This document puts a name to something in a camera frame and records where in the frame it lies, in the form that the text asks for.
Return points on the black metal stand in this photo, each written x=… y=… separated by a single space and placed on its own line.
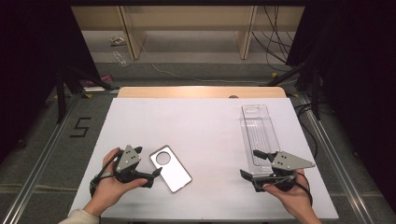
x=316 y=93
x=61 y=96

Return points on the light wooden shelf unit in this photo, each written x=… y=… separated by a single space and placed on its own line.
x=186 y=18

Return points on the clear plastic tray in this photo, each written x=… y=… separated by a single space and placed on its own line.
x=258 y=130

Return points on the person's right hand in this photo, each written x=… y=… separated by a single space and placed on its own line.
x=295 y=200

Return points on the person's left hand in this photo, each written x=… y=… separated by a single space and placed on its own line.
x=107 y=193

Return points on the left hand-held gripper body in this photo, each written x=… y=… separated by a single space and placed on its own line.
x=128 y=158

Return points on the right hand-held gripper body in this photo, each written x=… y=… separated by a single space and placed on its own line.
x=289 y=161

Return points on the pink object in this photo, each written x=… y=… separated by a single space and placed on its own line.
x=104 y=79

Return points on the metal floor rail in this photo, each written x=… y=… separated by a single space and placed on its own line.
x=339 y=168
x=37 y=174

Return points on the small grey white item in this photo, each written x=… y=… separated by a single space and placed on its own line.
x=117 y=41

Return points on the clear plastic item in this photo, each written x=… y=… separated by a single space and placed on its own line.
x=120 y=58

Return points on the flat white item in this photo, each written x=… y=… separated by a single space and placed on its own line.
x=93 y=89

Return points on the black curtain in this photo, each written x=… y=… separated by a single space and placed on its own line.
x=31 y=62
x=358 y=77

